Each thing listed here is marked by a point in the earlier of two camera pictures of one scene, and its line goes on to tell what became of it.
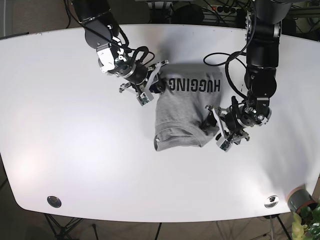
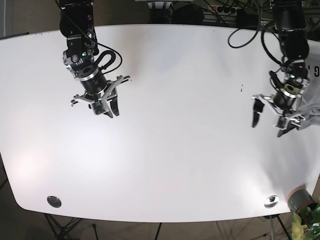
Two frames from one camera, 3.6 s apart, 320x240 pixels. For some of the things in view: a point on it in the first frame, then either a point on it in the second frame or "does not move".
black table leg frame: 63,230 does not move
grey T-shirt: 191,90 → 309,102
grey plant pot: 299,197 does not move
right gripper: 230,128 → 285,117
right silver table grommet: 271,201 does not move
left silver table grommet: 54,201 does not move
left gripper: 139,76 → 108,93
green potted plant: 306,225 does not move
